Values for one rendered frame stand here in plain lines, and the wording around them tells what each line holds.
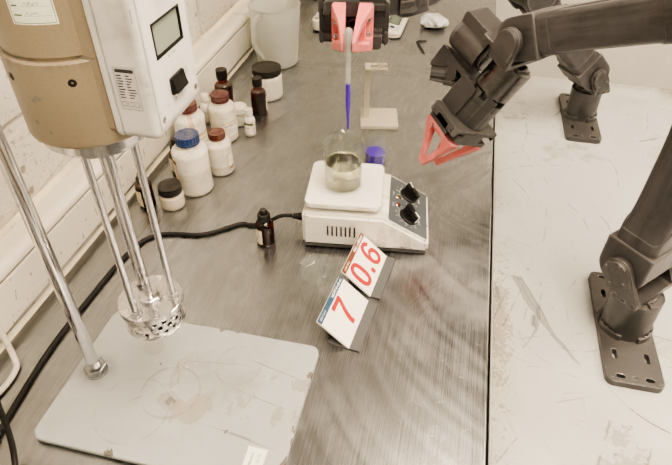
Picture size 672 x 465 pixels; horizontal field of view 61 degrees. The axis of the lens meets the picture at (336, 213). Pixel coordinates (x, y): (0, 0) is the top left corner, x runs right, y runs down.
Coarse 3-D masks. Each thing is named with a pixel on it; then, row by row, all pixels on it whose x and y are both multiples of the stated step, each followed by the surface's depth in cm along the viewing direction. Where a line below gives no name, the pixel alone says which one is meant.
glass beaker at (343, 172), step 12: (336, 132) 89; (348, 132) 89; (324, 144) 86; (336, 144) 90; (348, 144) 90; (360, 144) 88; (324, 156) 87; (336, 156) 85; (348, 156) 85; (360, 156) 86; (324, 168) 89; (336, 168) 86; (348, 168) 86; (360, 168) 88; (336, 180) 88; (348, 180) 87; (360, 180) 89; (336, 192) 89; (348, 192) 89
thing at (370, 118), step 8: (368, 64) 118; (376, 64) 118; (384, 64) 118; (368, 72) 117; (368, 80) 118; (368, 88) 120; (368, 96) 121; (368, 104) 122; (360, 112) 126; (368, 112) 123; (376, 112) 126; (384, 112) 126; (392, 112) 126; (360, 120) 123; (368, 120) 123; (376, 120) 123; (384, 120) 123; (392, 120) 123; (360, 128) 122; (368, 128) 122; (376, 128) 122; (384, 128) 122; (392, 128) 122
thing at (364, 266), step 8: (360, 248) 88; (368, 248) 89; (376, 248) 90; (360, 256) 87; (368, 256) 88; (376, 256) 89; (352, 264) 85; (360, 264) 86; (368, 264) 87; (376, 264) 88; (352, 272) 84; (360, 272) 85; (368, 272) 86; (376, 272) 87; (360, 280) 84; (368, 280) 85; (368, 288) 84
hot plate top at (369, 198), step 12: (312, 168) 95; (372, 168) 95; (384, 168) 95; (312, 180) 92; (324, 180) 92; (372, 180) 92; (312, 192) 90; (324, 192) 90; (360, 192) 90; (372, 192) 90; (312, 204) 88; (324, 204) 88; (336, 204) 87; (348, 204) 87; (360, 204) 87; (372, 204) 87
